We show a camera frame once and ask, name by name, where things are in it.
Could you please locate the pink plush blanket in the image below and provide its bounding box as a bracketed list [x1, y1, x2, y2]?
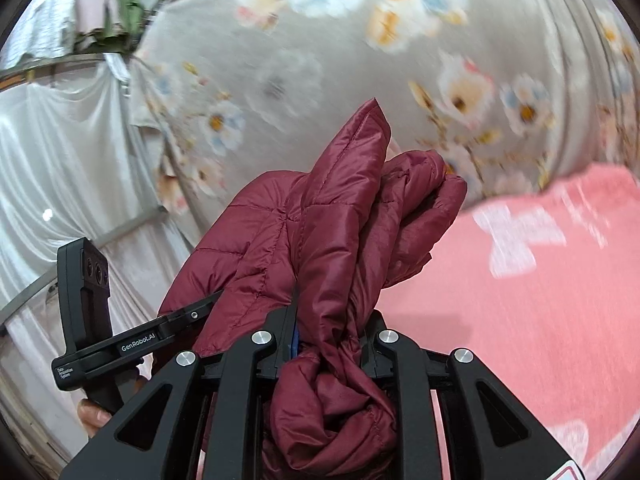
[372, 162, 640, 480]

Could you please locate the person's left hand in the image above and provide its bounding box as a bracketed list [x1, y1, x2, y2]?
[77, 374, 151, 439]

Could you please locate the green hanging garment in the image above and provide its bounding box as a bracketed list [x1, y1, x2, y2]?
[75, 0, 153, 53]

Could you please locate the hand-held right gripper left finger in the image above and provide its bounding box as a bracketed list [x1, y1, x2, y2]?
[59, 287, 302, 480]

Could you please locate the pink hanging garment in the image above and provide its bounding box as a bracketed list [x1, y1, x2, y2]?
[75, 0, 120, 36]

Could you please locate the maroon quilted jacket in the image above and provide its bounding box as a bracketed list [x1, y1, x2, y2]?
[157, 97, 469, 480]

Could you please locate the metal rail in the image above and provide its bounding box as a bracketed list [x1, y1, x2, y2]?
[0, 55, 133, 88]

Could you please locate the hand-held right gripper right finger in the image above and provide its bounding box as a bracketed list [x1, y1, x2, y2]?
[359, 310, 587, 480]

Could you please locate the white hanging garment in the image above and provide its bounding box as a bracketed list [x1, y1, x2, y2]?
[22, 0, 83, 61]

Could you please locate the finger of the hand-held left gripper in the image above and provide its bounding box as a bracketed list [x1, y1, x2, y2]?
[159, 290, 226, 339]

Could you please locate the white curtain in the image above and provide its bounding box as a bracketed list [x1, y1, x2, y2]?
[0, 57, 203, 443]

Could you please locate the grey floral bedsheet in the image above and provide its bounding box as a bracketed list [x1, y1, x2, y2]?
[129, 0, 640, 243]

